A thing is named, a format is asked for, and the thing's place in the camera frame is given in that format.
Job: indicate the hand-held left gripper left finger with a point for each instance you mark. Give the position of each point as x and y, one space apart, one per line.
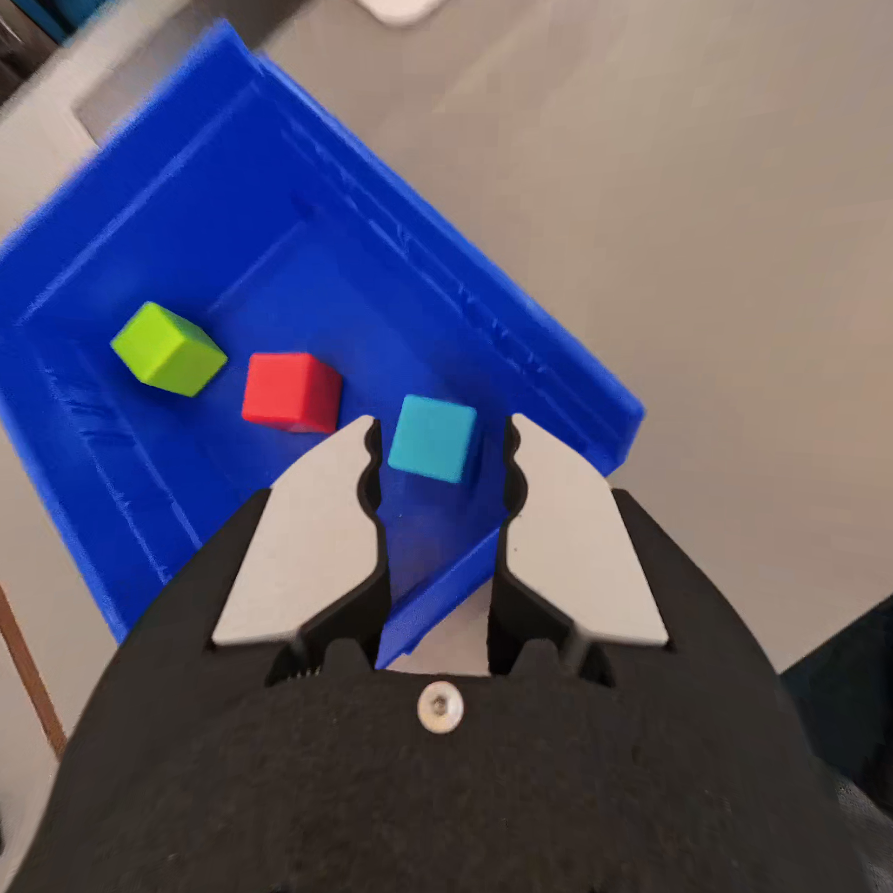
300 551

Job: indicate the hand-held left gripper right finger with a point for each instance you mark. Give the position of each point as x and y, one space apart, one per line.
586 551

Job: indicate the red cube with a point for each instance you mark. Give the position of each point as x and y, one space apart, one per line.
289 391

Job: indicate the cyan cube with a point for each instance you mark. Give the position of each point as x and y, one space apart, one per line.
432 439

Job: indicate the green cube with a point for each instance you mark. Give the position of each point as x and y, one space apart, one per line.
167 349

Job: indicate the blue plastic bin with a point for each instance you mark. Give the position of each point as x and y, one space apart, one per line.
244 230

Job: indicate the grey wood-edged desk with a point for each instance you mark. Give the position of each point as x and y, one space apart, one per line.
14 697

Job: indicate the person's grey hoodie torso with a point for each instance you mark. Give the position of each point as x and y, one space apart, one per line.
868 837

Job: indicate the wooden document stand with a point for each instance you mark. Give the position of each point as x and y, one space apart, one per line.
401 8

